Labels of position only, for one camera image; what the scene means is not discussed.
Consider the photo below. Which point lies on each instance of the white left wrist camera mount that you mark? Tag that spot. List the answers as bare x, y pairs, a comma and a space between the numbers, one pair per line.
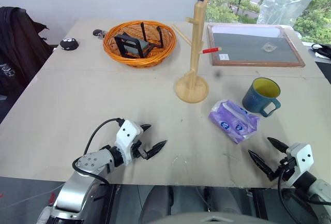
126, 137

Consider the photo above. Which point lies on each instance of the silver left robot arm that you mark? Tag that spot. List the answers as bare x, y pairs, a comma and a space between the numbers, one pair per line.
77, 180

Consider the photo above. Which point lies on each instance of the black jacket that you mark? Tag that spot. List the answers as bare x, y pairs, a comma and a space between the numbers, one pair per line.
18, 50

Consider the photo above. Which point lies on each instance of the small clear plastic packet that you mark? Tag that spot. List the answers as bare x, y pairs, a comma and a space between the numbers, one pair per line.
269, 47

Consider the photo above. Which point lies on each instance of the small black clip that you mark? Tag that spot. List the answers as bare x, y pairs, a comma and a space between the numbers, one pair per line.
98, 33

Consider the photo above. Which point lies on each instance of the blue mug yellow inside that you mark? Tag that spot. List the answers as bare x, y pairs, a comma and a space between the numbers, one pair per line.
254, 99

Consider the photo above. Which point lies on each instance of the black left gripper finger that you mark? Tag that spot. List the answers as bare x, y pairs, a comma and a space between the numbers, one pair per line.
156, 148
146, 127

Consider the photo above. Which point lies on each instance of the orange wicker basket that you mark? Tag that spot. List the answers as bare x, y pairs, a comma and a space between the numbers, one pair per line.
113, 49

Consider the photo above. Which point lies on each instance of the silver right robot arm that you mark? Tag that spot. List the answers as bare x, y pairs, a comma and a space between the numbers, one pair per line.
319, 190

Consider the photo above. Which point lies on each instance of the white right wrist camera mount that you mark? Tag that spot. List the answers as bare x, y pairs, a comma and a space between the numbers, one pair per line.
302, 156

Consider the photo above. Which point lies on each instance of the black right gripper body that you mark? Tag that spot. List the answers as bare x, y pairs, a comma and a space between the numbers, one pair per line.
285, 167

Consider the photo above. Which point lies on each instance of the clear plastic bag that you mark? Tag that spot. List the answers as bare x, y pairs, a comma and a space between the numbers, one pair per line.
282, 9

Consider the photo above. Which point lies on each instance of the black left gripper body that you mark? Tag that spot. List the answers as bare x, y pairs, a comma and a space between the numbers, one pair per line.
137, 150

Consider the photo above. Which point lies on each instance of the black bag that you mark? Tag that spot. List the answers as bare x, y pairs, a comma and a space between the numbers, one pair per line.
323, 50

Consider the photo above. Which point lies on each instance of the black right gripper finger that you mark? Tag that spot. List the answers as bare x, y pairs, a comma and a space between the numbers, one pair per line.
278, 145
262, 164

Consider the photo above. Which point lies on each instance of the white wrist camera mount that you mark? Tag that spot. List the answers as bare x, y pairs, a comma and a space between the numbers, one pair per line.
302, 156
126, 137

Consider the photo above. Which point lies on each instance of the black folding stand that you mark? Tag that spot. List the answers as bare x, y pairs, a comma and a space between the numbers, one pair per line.
124, 45

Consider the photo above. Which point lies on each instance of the wood framed chalkboard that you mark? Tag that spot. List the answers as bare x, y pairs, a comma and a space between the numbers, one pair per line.
248, 50

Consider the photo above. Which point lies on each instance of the purple tissue pack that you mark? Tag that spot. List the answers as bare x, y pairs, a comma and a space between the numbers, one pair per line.
232, 120

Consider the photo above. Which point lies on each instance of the black round toy with eyes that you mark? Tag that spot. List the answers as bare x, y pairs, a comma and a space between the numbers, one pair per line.
69, 44

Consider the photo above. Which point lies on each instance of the wooden mug tree stand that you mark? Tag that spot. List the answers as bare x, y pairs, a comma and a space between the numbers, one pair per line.
192, 89

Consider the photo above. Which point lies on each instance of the small white label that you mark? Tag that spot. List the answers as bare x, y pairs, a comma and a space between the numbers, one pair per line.
224, 57

